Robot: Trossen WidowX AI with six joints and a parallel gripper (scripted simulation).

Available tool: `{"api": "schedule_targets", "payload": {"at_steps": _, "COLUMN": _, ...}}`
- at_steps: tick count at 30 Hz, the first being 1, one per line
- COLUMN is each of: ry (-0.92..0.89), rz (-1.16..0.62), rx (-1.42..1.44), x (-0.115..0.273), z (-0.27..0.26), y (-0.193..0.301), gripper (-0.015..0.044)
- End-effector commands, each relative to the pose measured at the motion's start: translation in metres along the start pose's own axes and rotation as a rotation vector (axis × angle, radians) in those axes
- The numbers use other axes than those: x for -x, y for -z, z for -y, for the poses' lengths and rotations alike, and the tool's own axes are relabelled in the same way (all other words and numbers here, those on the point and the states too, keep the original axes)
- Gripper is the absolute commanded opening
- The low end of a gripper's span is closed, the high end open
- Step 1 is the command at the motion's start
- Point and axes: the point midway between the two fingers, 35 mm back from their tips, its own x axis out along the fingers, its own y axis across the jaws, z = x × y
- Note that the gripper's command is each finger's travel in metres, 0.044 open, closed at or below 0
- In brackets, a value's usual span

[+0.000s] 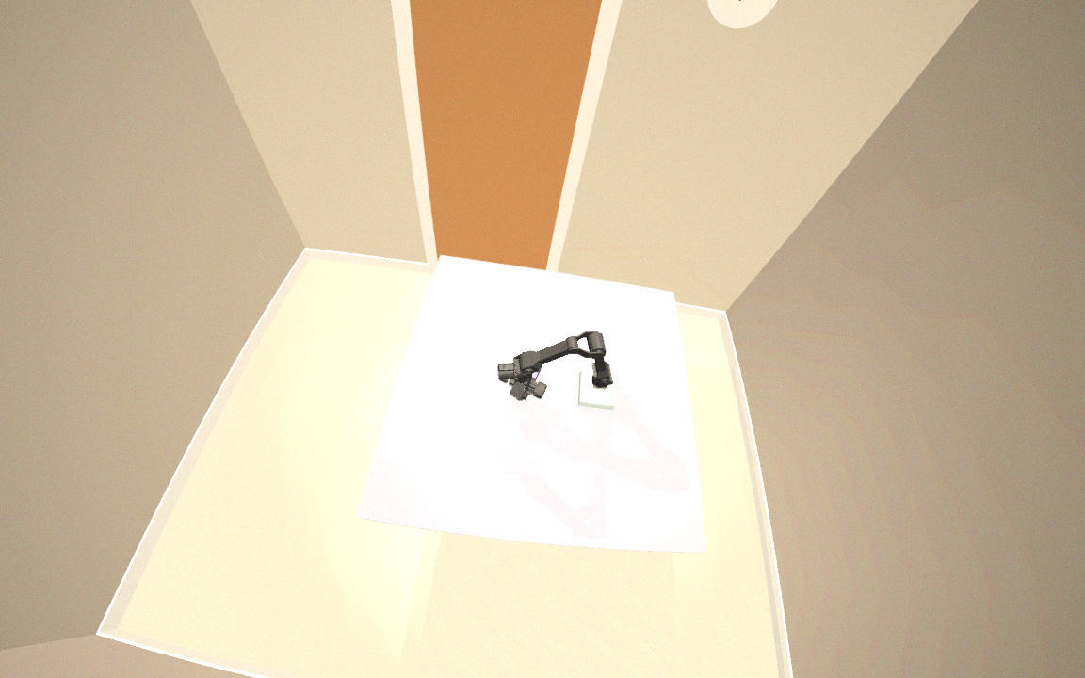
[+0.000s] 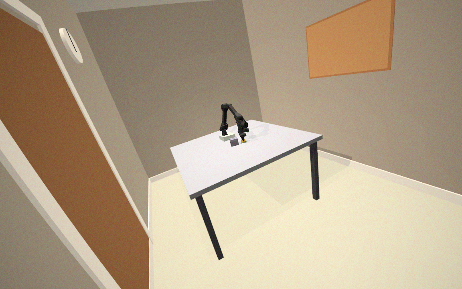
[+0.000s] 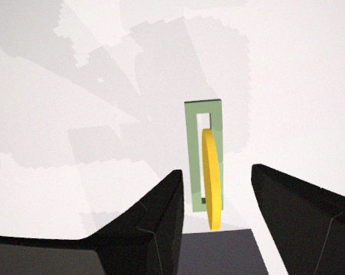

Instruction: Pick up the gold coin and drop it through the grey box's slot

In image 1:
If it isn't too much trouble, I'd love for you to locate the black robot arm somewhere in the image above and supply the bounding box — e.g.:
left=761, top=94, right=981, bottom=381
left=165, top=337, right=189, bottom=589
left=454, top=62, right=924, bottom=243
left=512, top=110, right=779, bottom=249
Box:
left=497, top=331, right=613, bottom=401

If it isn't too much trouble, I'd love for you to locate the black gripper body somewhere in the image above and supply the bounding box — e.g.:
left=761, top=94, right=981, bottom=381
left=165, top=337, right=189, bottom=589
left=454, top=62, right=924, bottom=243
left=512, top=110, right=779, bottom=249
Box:
left=499, top=378, right=547, bottom=399

